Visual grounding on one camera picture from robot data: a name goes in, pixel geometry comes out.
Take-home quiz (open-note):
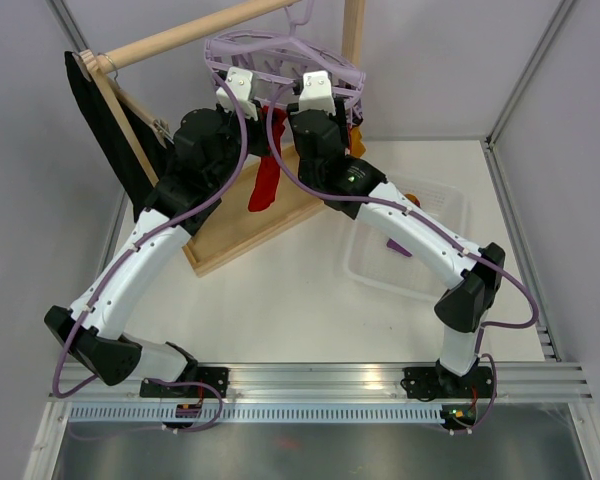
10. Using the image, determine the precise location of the purple sock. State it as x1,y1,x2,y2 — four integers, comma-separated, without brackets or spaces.
385,194,424,257

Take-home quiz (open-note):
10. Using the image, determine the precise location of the black garment on hanger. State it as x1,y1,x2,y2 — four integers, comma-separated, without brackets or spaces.
64,51,174,221

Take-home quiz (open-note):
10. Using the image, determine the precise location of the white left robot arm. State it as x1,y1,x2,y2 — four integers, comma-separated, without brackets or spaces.
44,103,269,397

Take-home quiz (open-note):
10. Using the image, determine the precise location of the aluminium mounting rail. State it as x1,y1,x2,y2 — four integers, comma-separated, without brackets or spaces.
47,362,594,401

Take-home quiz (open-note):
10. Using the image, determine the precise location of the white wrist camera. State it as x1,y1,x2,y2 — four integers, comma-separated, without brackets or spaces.
215,66,260,120
298,70,336,115

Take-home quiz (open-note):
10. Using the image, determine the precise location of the white slotted cable duct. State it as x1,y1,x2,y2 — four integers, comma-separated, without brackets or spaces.
69,402,444,425

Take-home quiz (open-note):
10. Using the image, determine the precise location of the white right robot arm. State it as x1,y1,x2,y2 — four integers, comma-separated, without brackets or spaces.
287,104,505,395

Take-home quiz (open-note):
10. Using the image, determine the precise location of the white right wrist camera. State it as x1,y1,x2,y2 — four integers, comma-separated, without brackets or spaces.
298,70,336,115

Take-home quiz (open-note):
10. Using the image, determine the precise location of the purple round clip hanger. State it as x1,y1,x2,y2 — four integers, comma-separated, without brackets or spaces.
204,1,366,126

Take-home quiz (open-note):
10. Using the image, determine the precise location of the wooden clip hanger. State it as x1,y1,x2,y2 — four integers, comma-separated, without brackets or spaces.
77,49,170,148

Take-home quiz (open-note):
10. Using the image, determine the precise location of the wooden clothes rack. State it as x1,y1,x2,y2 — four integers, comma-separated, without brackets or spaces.
65,1,365,283

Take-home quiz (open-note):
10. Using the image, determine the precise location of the white plastic basket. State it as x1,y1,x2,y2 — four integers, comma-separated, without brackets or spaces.
344,172,468,303

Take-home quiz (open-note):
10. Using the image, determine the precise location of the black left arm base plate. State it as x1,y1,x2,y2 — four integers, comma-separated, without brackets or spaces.
139,365,230,399

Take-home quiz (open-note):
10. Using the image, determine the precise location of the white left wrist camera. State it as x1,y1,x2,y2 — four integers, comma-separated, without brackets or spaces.
215,66,260,120

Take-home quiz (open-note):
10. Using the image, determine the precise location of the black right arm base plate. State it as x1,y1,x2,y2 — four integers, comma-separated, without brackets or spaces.
400,365,495,402

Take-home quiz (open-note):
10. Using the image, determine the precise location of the mustard yellow sock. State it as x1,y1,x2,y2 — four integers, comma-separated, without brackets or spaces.
349,126,366,158

